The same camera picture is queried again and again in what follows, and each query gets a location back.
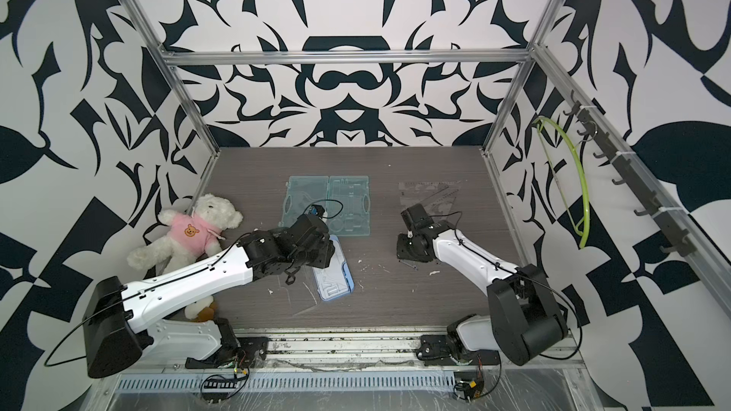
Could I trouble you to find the blue transparent geometry set case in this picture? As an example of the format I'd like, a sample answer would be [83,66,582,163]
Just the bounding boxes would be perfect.
[313,235,354,302]

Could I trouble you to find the clear triangle ruler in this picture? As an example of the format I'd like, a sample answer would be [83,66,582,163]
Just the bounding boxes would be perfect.
[398,182,461,216]

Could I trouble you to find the teal transparent ruler set case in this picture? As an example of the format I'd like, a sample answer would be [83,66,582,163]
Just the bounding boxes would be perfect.
[279,176,371,237]

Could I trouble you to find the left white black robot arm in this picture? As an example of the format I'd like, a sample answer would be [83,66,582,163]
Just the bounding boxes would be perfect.
[82,214,342,379]

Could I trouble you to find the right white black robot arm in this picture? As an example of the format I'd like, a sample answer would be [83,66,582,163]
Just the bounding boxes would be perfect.
[397,204,569,365]

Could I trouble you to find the white teddy bear pink shirt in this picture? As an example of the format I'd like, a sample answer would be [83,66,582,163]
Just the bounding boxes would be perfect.
[127,193,244,274]

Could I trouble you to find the small brown white plush toy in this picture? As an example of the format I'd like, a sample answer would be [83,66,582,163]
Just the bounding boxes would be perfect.
[184,296,217,323]

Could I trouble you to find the green hanging tube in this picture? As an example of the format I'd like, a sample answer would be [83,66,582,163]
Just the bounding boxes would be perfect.
[535,116,592,250]

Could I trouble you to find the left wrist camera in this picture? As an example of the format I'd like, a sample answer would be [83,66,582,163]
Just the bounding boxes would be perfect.
[304,203,327,219]

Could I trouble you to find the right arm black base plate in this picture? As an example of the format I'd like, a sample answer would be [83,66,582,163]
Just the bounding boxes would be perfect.
[415,335,501,366]

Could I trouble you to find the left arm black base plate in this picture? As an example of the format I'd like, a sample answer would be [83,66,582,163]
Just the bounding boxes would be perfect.
[185,337,270,370]

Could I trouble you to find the black wall hook rail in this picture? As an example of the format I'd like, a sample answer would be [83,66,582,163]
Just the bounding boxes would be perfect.
[565,89,698,258]

